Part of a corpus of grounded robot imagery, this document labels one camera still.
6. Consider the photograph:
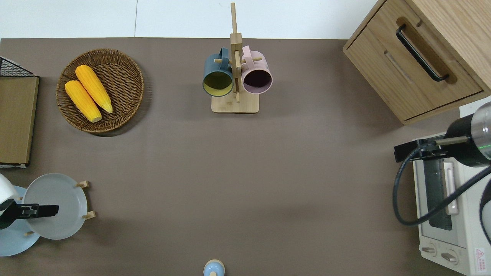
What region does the wooden mug tree stand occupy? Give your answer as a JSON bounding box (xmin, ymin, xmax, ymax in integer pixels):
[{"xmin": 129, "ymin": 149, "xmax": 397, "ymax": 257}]
[{"xmin": 211, "ymin": 2, "xmax": 264, "ymax": 114}]

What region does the low wooden plate rack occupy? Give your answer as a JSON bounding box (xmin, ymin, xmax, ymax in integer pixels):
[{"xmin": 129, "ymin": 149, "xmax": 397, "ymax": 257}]
[{"xmin": 24, "ymin": 180, "xmax": 96, "ymax": 237}]

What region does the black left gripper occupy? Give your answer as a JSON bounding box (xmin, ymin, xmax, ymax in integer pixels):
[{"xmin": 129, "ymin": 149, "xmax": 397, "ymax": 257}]
[{"xmin": 0, "ymin": 202, "xmax": 59, "ymax": 230}]

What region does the pink mug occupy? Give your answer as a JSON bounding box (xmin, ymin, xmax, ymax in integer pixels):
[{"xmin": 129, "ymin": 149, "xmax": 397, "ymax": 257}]
[{"xmin": 241, "ymin": 45, "xmax": 273, "ymax": 95}]

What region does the light wooden drawer cabinet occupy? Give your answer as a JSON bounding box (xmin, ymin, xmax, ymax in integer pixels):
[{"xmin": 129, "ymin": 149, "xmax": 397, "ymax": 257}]
[{"xmin": 343, "ymin": 0, "xmax": 491, "ymax": 125}]

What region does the black cabinet drawer handle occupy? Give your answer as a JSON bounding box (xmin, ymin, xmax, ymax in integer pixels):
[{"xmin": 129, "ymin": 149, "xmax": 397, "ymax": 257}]
[{"xmin": 396, "ymin": 24, "xmax": 450, "ymax": 82}]

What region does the small blue tan shaker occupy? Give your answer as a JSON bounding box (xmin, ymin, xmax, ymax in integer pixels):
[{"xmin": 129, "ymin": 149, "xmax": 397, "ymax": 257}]
[{"xmin": 203, "ymin": 260, "xmax": 225, "ymax": 276}]

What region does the white toaster oven handle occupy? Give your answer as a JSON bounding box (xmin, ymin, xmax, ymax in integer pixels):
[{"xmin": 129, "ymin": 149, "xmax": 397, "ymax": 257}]
[{"xmin": 443, "ymin": 161, "xmax": 460, "ymax": 215}]

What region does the black wire basket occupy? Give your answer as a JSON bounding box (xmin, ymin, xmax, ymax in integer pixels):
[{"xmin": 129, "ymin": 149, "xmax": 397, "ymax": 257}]
[{"xmin": 0, "ymin": 56, "xmax": 36, "ymax": 78}]

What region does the round wicker basket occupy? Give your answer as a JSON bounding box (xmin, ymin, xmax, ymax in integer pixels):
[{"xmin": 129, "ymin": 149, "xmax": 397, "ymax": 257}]
[{"xmin": 56, "ymin": 48, "xmax": 145, "ymax": 133}]

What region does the white toaster oven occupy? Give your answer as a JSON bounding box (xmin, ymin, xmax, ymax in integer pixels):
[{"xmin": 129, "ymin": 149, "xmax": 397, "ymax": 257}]
[{"xmin": 412, "ymin": 132, "xmax": 491, "ymax": 276}]

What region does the brown table mat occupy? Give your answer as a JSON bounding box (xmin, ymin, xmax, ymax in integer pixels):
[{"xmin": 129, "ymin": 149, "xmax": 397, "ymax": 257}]
[{"xmin": 0, "ymin": 37, "xmax": 491, "ymax": 276}]

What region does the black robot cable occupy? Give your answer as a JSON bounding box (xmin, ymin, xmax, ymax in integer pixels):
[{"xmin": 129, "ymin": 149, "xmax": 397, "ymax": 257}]
[{"xmin": 392, "ymin": 141, "xmax": 491, "ymax": 227}]

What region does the yellow corn cob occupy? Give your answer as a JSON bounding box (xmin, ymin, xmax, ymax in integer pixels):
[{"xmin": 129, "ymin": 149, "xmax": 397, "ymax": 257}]
[
  {"xmin": 64, "ymin": 80, "xmax": 102, "ymax": 123},
  {"xmin": 75, "ymin": 64, "xmax": 114, "ymax": 114}
]

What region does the dark teal mug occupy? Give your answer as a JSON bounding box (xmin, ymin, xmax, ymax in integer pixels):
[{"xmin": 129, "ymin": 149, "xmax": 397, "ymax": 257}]
[{"xmin": 202, "ymin": 48, "xmax": 234, "ymax": 97}]

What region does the black cable clamp strap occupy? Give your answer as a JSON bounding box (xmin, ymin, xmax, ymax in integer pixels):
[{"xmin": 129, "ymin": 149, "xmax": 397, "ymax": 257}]
[{"xmin": 394, "ymin": 139, "xmax": 438, "ymax": 163}]

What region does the gray plate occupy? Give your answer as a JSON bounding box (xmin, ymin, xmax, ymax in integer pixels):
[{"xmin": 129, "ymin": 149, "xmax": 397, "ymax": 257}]
[{"xmin": 23, "ymin": 173, "xmax": 88, "ymax": 240}]

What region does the light blue plate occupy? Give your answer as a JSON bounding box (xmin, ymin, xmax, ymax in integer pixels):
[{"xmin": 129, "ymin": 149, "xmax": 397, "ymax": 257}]
[{"xmin": 0, "ymin": 186, "xmax": 41, "ymax": 257}]

